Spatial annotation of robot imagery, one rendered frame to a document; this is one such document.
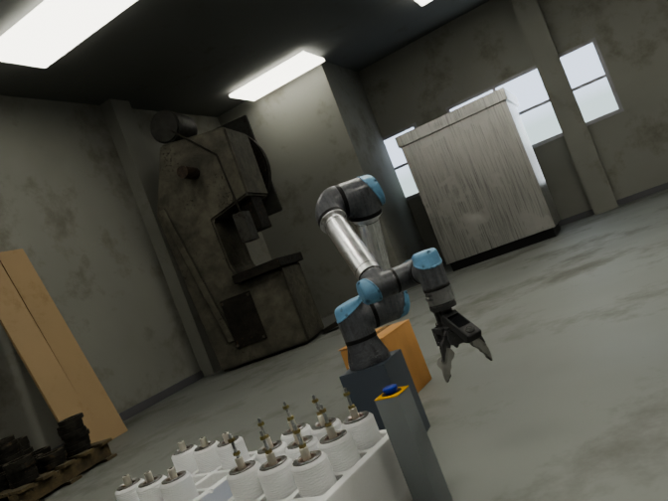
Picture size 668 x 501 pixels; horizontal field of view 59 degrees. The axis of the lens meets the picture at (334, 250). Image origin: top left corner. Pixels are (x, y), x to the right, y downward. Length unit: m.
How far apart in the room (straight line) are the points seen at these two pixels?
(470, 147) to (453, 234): 1.10
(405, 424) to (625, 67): 7.71
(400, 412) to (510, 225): 6.21
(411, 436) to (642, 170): 7.54
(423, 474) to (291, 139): 7.20
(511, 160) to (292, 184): 2.98
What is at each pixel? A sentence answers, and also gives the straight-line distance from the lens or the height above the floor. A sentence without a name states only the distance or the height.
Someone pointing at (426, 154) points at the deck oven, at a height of 1.52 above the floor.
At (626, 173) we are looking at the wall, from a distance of 8.83.
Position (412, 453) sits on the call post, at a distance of 1.58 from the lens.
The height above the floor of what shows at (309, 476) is 0.22.
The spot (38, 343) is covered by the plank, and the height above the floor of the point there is 0.91.
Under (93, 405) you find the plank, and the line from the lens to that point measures 5.24.
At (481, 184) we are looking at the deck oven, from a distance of 7.65.
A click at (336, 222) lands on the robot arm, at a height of 0.79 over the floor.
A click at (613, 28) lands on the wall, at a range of 8.97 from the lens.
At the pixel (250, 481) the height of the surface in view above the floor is 0.22.
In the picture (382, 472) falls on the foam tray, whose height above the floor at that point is 0.12.
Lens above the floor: 0.68
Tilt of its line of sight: 1 degrees up
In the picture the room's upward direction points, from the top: 21 degrees counter-clockwise
